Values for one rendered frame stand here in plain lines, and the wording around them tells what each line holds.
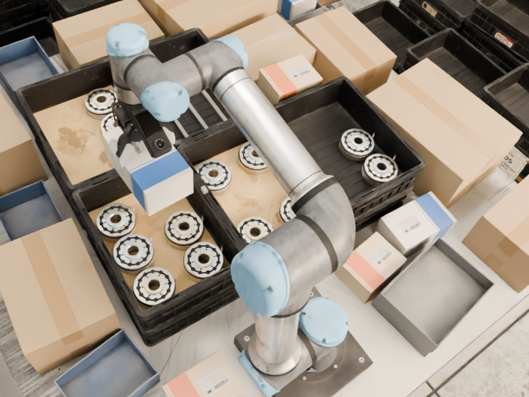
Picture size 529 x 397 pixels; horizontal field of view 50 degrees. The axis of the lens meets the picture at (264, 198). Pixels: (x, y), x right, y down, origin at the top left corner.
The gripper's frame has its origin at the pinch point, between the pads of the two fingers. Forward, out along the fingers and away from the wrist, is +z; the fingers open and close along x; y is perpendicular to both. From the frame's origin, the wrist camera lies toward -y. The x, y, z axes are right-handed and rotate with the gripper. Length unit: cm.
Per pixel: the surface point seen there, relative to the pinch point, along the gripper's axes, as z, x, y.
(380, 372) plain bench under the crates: 42, -29, -65
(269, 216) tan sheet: 28.1, -27.0, -15.7
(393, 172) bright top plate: 25, -66, -25
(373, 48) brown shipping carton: 25, -97, 18
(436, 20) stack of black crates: 73, -186, 50
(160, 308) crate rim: 18.1, 13.5, -26.0
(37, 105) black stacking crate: 25, 10, 52
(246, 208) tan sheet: 28.1, -23.0, -10.0
